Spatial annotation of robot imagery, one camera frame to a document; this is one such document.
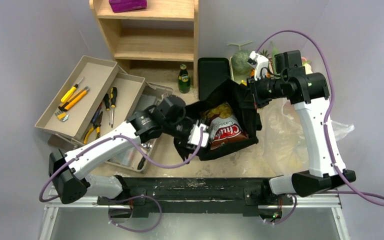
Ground white toy cauliflower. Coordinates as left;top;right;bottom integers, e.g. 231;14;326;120
301;57;313;75

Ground red chips snack bag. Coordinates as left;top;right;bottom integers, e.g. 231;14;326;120
202;102;248;151

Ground black fabric tote bag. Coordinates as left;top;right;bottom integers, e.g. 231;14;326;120
174;79;262;161

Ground green netted toy melon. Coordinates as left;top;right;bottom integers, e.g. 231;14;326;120
227;40;253;75

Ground clear plastic grocery bag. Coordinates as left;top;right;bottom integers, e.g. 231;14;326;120
261;97;355;178

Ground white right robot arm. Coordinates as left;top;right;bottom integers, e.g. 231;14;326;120
247;50;356;204

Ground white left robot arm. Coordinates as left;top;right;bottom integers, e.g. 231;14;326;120
45;95;210;205

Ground grey plastic tool case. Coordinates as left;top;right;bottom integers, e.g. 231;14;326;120
134;94;158;112

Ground green perrier glass bottle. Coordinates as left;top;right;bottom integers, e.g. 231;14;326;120
178;64;191;94

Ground green plastic basket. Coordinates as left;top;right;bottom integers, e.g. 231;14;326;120
228;57;252;85

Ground black yellow large screwdriver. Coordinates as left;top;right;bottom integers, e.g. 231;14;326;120
109;87;118;128

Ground black plastic tray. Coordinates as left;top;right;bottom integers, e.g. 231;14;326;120
197;57;231;101

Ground black yellow small screwdriver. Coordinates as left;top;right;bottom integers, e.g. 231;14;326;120
103;93;111;125

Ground yellow black pliers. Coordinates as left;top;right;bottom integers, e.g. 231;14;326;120
83;111;103;145

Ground beige plastic toolbox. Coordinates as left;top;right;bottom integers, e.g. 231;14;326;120
34;55;174;173

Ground wooden shelf unit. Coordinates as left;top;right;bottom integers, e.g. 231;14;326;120
89;0;200;88

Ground yellow utility knife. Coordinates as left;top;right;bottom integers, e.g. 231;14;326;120
58;86;90;112

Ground small hex key set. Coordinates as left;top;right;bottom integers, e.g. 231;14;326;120
54;110;69;122

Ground purple box on shelf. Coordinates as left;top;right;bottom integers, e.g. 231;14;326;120
108;0;148;13

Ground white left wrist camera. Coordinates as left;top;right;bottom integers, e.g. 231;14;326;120
187;120;210;148

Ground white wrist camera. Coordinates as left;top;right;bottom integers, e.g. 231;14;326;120
187;120;210;148
247;51;269;81

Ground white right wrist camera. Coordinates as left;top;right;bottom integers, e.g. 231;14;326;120
247;51;269;81

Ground yellow handle screwdriver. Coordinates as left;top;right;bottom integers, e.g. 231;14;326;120
60;76;85;104

